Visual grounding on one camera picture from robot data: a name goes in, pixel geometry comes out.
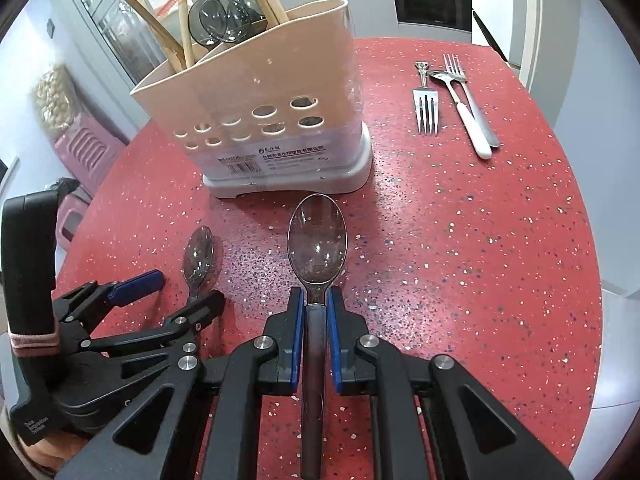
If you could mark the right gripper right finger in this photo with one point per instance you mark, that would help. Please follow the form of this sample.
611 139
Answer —
431 419

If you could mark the white refrigerator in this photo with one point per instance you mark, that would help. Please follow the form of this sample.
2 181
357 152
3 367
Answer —
513 27

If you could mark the bag of nuts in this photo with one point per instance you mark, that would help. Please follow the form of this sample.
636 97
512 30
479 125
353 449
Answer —
55 101

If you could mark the beige cutlery holder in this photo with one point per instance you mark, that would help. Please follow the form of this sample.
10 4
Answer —
281 111

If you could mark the short metal fork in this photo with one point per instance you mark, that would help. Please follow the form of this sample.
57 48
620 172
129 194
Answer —
425 100

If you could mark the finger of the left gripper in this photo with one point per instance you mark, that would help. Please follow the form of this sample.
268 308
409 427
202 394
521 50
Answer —
191 319
136 288

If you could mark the person's left hand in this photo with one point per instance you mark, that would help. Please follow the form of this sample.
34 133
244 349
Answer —
52 452

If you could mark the yellow patterned chopstick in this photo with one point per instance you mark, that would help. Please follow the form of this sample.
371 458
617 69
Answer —
183 11

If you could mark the white handled metal spoon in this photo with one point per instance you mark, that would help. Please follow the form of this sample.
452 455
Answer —
477 138

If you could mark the long metal fork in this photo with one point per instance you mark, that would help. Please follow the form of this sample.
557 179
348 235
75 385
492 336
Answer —
454 67

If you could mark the black plastic bag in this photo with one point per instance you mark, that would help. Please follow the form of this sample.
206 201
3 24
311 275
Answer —
64 186

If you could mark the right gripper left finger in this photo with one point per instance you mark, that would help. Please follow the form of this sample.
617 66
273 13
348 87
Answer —
203 422

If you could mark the stack of pink stools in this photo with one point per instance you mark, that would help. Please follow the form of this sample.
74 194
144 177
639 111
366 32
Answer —
88 151

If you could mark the single pink stool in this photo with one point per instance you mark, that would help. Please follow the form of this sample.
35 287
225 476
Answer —
70 213

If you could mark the dark translucent spoon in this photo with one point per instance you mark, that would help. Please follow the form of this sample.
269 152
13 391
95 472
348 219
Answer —
317 246
196 28
233 21
198 260

